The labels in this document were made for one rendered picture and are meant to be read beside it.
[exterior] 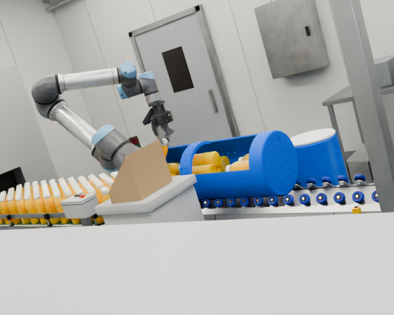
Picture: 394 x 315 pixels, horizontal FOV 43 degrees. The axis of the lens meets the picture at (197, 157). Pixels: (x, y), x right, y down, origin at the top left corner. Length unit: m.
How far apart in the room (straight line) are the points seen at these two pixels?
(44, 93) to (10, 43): 5.20
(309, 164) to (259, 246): 2.25
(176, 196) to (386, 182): 0.88
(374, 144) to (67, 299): 1.20
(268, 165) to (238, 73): 4.13
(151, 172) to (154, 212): 0.18
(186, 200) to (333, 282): 1.78
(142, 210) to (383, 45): 3.91
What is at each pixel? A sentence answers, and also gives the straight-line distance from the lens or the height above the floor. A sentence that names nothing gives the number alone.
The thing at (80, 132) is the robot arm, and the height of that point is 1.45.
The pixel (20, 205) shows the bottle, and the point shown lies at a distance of 3.56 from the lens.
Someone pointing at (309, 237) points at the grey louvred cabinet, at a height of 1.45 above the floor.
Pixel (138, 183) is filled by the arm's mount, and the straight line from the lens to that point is 1.99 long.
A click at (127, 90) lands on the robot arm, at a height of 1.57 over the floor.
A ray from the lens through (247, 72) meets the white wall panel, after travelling 6.08.
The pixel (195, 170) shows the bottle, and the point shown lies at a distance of 2.34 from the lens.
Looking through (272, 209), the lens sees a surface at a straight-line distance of 2.12.
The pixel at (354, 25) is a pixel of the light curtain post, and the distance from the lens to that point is 1.48.
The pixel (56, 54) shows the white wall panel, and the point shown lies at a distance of 7.91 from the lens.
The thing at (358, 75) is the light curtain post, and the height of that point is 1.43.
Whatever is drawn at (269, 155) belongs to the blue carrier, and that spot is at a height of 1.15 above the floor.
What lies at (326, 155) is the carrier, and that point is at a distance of 2.68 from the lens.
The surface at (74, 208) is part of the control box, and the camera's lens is 2.72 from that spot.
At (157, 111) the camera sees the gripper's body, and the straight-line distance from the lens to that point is 2.48.
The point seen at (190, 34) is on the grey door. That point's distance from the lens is 6.38.
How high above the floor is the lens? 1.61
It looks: 11 degrees down
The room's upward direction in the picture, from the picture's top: 17 degrees counter-clockwise
